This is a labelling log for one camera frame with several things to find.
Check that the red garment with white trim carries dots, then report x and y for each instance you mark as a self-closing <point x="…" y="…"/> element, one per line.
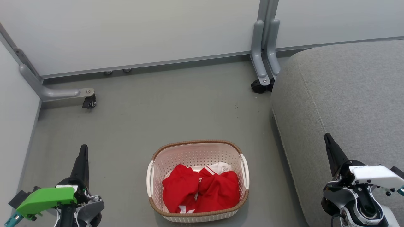
<point x="180" y="189"/>

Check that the grey fabric sofa cushion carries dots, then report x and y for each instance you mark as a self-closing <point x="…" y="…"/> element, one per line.
<point x="344" y="94"/>

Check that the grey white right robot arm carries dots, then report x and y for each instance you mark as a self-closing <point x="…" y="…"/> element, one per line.
<point x="356" y="205"/>

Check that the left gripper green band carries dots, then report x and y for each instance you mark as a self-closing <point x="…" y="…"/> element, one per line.
<point x="47" y="197"/>

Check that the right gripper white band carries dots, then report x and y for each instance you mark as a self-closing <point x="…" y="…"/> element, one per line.
<point x="375" y="175"/>

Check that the red garment with white collar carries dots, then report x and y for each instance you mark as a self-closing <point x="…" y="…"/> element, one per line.
<point x="219" y="189"/>

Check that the black caster wheel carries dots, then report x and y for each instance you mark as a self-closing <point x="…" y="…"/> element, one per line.
<point x="258" y="87"/>
<point x="89" y="102"/>
<point x="271" y="84"/>

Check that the grey partition foot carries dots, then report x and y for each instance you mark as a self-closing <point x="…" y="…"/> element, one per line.
<point x="274" y="50"/>
<point x="258" y="56"/>
<point x="53" y="93"/>

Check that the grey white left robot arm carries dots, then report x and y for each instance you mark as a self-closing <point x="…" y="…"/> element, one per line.
<point x="92" y="208"/>

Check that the white perforated laundry basket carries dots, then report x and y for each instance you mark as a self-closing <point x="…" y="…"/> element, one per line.
<point x="195" y="154"/>

